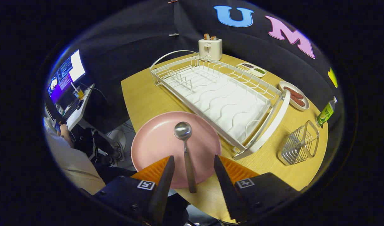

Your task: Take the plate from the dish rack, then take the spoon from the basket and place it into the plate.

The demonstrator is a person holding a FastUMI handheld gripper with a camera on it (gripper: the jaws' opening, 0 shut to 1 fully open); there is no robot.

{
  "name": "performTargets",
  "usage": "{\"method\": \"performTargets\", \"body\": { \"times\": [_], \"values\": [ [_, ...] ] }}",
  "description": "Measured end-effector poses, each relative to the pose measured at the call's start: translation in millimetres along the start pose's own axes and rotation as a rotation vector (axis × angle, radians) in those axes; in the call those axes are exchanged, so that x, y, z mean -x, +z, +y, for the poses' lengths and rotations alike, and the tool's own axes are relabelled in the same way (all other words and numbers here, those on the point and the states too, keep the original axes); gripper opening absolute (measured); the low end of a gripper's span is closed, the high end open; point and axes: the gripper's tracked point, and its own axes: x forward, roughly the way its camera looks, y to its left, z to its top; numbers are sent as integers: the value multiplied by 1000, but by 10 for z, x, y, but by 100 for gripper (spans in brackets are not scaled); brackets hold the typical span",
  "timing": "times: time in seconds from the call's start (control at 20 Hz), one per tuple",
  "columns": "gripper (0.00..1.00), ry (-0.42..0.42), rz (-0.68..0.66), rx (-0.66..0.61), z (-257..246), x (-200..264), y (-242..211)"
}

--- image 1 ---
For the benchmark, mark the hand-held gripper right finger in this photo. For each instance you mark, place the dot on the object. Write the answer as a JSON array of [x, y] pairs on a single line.
[[226, 191]]

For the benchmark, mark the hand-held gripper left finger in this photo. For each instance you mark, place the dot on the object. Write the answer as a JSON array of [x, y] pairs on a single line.
[[162, 191]]

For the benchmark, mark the pink plate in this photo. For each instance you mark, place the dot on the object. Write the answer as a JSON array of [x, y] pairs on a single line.
[[154, 141]]

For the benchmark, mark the white oval sausage plate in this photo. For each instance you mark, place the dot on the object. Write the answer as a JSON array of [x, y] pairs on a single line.
[[286, 84]]

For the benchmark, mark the white desk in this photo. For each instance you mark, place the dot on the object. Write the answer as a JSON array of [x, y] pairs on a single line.
[[77, 115]]

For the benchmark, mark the red sausage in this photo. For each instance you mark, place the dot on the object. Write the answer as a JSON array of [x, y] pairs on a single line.
[[293, 93], [298, 100]]

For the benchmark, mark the black keyboard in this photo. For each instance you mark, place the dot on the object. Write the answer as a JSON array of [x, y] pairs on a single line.
[[71, 109]]

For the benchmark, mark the divided white snack tray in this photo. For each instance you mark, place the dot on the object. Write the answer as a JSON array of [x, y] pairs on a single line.
[[251, 69]]

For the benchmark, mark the green label drink bottle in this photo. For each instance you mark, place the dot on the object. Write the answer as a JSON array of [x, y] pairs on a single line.
[[326, 112]]

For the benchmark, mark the orange drink cup with straw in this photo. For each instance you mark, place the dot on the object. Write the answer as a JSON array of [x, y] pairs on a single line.
[[79, 93]]

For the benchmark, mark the white toaster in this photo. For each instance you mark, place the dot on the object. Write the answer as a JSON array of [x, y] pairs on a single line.
[[210, 50]]

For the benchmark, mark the computer monitor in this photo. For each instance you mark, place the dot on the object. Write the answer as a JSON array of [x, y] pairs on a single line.
[[64, 75]]

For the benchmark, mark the black backdrop cloth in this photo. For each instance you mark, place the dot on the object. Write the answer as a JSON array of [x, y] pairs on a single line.
[[132, 37]]

